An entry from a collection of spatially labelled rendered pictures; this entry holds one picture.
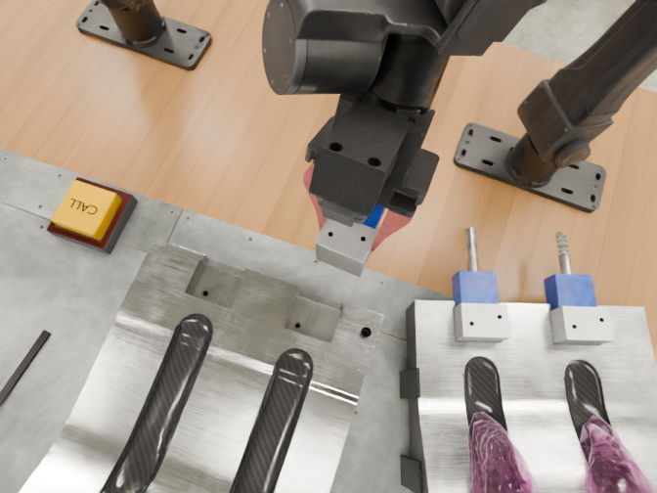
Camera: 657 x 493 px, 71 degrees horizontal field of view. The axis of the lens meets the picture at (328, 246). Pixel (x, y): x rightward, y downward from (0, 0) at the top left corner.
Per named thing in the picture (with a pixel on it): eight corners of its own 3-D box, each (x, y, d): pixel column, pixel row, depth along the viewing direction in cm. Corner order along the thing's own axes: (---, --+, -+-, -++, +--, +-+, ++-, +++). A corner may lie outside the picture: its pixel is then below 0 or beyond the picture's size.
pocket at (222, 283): (209, 263, 53) (201, 253, 49) (252, 278, 52) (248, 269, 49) (194, 300, 51) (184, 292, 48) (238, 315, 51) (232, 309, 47)
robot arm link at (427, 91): (364, 123, 31) (394, 19, 27) (329, 83, 35) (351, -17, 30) (442, 119, 34) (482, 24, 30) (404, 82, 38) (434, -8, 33)
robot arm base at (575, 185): (632, 188, 54) (640, 141, 56) (468, 132, 56) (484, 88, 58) (593, 214, 62) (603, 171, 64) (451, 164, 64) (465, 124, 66)
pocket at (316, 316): (298, 293, 52) (296, 285, 48) (343, 308, 51) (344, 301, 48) (284, 332, 50) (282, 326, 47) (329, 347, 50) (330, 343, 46)
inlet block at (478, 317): (443, 236, 57) (455, 219, 52) (483, 238, 57) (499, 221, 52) (449, 343, 53) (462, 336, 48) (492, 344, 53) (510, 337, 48)
